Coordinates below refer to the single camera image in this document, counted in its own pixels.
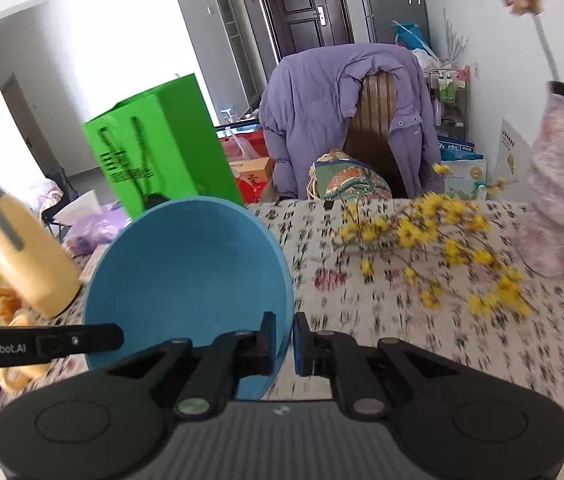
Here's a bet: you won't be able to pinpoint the blue bowl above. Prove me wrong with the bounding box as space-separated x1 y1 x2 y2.
84 197 293 403

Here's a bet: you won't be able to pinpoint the yellow flower branch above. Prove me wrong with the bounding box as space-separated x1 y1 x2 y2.
330 192 534 318

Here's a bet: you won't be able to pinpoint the pink textured vase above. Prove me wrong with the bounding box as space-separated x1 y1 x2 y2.
517 81 564 278

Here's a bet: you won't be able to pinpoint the yellow mug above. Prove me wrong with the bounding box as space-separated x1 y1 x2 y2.
0 311 53 395

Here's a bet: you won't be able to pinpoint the calligraphy print tablecloth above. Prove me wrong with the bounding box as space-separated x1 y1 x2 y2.
0 198 564 479

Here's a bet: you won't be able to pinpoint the yellow thermos jug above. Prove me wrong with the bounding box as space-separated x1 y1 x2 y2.
0 188 81 318

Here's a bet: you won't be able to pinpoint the dark wooden door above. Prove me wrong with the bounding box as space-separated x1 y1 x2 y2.
262 0 354 58

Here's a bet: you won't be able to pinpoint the purple jacket on chair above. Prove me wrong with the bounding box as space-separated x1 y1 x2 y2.
258 44 444 200

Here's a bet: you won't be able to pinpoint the wooden chair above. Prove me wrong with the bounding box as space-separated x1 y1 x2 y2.
344 72 398 174

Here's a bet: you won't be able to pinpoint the purple tissue packs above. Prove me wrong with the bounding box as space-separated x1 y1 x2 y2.
63 203 131 256

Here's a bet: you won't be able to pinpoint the patterned cushion bag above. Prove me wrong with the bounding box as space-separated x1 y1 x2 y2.
306 151 393 202

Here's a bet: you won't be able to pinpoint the green paper shopping bag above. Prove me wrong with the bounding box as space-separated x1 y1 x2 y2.
84 74 243 219

